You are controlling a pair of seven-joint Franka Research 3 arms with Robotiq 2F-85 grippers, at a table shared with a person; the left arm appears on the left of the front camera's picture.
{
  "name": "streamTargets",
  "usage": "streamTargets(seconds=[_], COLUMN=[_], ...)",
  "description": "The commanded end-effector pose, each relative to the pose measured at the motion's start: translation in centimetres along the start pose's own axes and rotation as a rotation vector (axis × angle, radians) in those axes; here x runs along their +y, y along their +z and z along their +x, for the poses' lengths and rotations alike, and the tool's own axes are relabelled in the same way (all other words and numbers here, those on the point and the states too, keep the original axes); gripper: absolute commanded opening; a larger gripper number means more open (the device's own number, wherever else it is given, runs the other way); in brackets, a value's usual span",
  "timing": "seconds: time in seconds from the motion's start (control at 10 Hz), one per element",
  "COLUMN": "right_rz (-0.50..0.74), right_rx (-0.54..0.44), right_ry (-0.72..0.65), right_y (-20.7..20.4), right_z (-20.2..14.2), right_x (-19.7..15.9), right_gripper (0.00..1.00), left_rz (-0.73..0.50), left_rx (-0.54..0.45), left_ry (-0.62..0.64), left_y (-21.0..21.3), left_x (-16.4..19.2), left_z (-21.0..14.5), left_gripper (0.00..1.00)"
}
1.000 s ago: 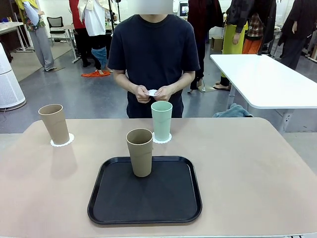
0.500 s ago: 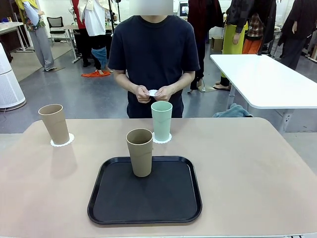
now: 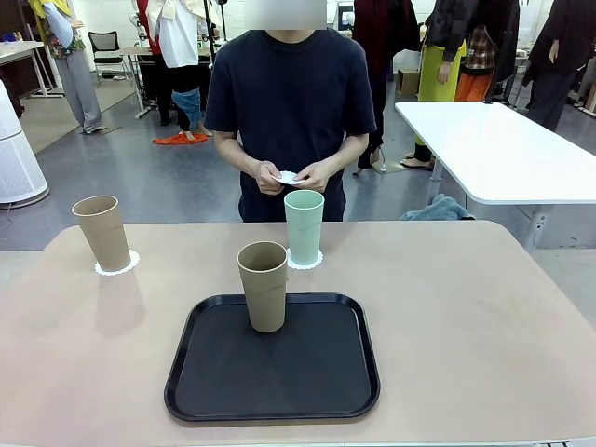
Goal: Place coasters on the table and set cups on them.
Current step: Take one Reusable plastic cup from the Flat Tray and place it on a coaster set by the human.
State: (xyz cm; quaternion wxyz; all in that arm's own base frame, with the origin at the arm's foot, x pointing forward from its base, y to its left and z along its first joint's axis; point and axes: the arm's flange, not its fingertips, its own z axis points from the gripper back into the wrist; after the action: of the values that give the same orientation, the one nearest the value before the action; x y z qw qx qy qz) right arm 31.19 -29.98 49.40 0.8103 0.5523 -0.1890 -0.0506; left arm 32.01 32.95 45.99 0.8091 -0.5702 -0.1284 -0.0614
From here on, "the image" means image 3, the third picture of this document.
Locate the person in red top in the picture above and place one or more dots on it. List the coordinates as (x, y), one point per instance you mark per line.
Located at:
(153, 28)

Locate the black tripod stand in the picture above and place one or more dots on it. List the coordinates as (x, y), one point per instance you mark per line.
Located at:
(212, 42)

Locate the black mesh office chair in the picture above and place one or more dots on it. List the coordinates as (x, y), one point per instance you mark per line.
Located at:
(103, 44)

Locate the mannequin with plaid shirt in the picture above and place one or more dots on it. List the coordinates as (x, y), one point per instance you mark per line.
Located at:
(475, 84)

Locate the orange cloth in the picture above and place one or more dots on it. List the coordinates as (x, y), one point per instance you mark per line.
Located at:
(181, 139)

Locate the white air purifier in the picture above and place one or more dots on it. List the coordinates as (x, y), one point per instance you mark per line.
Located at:
(18, 163)

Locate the computer monitor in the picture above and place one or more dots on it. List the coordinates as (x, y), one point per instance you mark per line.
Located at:
(345, 16)

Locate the person's left forearm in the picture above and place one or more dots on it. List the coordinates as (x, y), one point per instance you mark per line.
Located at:
(347, 149)

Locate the mannequin with floral top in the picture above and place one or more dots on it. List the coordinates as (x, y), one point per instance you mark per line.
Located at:
(79, 84)

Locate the white side table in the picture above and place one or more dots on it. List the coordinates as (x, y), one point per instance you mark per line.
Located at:
(489, 149)

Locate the mannequin in black coat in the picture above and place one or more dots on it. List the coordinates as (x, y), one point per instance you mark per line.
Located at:
(554, 46)

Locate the person's left hand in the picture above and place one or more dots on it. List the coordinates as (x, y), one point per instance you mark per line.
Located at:
(314, 177)

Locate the light wooden desk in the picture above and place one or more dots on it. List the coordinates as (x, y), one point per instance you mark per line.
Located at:
(18, 49)

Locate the white paper coaster stack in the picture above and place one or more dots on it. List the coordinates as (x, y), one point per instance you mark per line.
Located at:
(288, 178)

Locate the person's right hand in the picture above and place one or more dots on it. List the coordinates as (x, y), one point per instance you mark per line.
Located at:
(267, 180)

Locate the brown tall cup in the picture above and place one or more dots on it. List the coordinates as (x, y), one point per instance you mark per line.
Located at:
(265, 302)
(102, 233)

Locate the person in dark t-shirt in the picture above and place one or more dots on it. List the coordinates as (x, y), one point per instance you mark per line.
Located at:
(288, 93)

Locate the mannequin with yellow skirt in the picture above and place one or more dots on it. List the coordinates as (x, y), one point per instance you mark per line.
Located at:
(437, 74)

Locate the black plastic serving tray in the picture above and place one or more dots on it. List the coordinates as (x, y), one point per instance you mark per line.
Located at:
(279, 382)

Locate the person's right forearm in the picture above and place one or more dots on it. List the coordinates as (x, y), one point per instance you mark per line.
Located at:
(233, 151)

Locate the white paper doily coaster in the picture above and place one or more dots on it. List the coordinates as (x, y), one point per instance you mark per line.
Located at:
(135, 263)
(305, 267)

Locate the teal towel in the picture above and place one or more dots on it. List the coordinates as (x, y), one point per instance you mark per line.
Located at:
(442, 209)

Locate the cardboard box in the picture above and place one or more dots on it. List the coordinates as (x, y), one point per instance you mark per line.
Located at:
(409, 84)

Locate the mannequin with white shirt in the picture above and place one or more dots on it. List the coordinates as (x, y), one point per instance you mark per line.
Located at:
(179, 42)

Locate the pale green tall cup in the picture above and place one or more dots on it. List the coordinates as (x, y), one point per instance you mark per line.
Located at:
(305, 228)

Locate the mannequin in dark red dress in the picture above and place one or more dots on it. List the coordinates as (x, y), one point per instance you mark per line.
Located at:
(382, 28)

